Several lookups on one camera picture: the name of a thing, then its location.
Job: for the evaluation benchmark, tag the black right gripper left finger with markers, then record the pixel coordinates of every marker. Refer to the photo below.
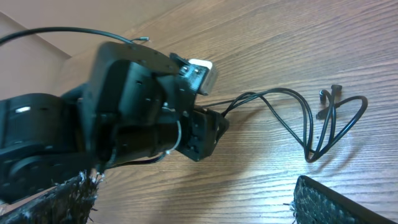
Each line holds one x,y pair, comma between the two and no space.
69,202

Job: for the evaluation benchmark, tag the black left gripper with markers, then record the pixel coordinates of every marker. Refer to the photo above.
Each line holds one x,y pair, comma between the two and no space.
195,136

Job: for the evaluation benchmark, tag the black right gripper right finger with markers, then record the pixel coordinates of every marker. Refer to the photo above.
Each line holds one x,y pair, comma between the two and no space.
315,203

